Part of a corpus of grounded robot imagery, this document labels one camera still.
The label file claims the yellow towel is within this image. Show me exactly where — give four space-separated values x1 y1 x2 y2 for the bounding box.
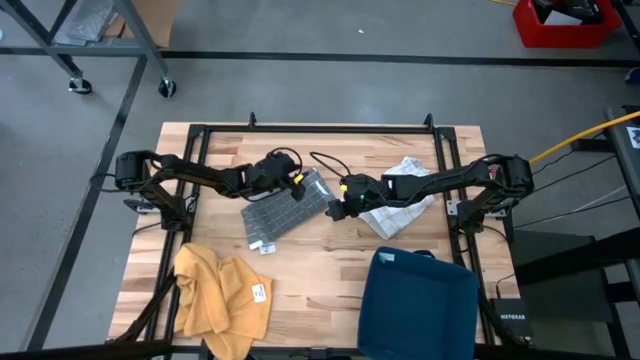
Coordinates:
172 241 274 360

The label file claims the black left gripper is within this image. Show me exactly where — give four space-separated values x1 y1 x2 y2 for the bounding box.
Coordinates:
246 151 308 203

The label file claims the black metal stand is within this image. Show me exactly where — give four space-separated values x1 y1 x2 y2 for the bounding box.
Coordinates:
509 104 640 360

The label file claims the clear plastic sheet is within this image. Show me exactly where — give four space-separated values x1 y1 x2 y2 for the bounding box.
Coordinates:
66 0 119 43

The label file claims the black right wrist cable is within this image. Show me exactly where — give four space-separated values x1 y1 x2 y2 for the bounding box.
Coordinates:
308 150 354 179

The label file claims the red plastic bin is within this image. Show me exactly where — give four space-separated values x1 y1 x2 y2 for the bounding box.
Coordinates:
511 0 624 50

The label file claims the black aluminium table frame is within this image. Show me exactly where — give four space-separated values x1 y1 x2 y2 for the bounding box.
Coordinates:
107 122 506 352

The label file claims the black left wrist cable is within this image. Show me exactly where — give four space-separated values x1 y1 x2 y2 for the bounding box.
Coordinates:
264 145 305 174

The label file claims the grey checked towel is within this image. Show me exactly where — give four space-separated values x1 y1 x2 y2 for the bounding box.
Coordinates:
240 167 338 256

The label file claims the white floor cable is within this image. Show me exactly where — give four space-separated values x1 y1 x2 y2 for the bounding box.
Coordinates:
569 185 629 214

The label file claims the white towel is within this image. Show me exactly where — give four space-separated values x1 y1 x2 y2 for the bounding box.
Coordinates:
358 155 437 241

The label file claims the flat brown cardboard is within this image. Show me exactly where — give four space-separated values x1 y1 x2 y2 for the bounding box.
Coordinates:
103 0 179 49

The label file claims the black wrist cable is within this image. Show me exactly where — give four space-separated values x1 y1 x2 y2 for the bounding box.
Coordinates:
264 145 305 174
308 150 354 179

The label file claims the black Netgear network switch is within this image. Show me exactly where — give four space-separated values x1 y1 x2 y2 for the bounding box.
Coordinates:
489 297 534 342

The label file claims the yellow cable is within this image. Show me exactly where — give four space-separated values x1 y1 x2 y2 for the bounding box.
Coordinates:
528 110 640 166

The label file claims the navy fabric storage bin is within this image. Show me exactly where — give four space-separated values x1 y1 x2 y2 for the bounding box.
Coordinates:
356 245 480 360

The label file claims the wheeled grey metal workbench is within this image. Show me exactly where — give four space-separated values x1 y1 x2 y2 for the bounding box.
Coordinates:
0 0 178 99

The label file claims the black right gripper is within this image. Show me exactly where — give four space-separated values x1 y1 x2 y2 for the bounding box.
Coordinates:
326 174 392 223

